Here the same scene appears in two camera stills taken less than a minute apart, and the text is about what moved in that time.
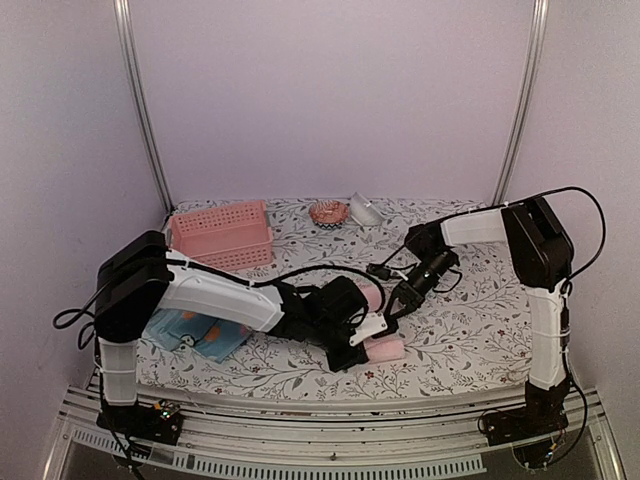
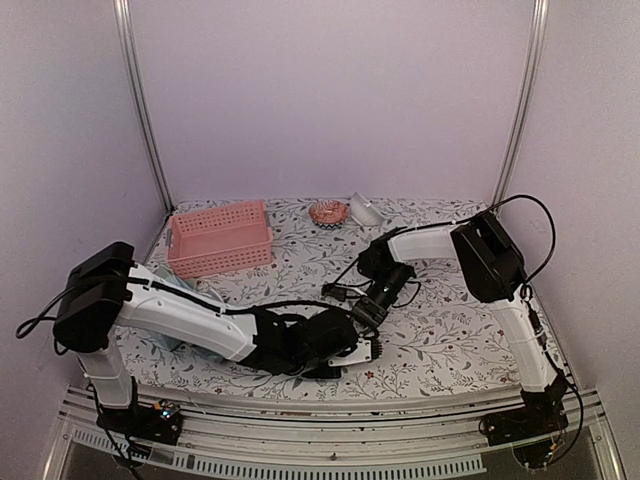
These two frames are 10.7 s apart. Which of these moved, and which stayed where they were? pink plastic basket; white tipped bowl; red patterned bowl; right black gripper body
Moved: right black gripper body
Stayed: white tipped bowl; pink plastic basket; red patterned bowl
